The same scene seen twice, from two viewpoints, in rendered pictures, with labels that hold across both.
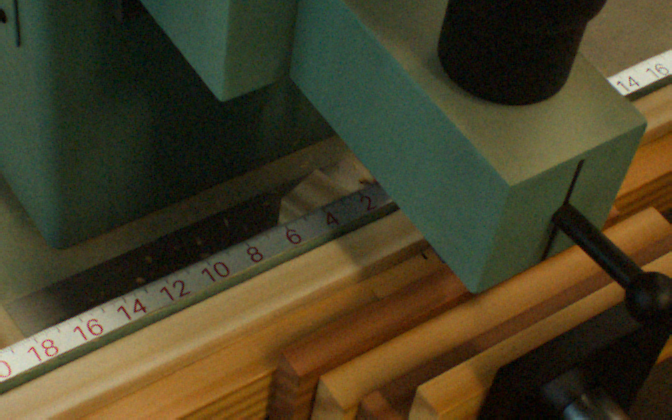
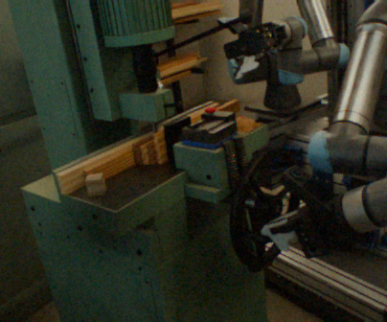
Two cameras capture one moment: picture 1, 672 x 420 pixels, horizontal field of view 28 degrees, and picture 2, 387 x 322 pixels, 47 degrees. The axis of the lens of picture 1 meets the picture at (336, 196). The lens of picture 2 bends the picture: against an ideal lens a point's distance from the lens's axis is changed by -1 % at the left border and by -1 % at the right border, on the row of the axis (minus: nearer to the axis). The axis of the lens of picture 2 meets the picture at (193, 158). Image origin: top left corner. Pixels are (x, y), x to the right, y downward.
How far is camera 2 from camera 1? 0.78 m
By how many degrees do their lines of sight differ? 29
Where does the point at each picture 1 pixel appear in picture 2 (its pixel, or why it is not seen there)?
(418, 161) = (142, 107)
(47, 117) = (85, 149)
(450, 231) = (149, 114)
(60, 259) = not seen: hidden behind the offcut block
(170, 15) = (101, 114)
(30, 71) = (80, 141)
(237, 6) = (109, 101)
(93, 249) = not seen: hidden behind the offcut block
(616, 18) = not seen: hidden behind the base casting
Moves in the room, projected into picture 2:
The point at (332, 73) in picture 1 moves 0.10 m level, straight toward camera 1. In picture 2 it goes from (126, 107) to (128, 117)
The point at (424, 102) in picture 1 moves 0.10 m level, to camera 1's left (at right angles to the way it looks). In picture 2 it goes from (139, 96) to (100, 103)
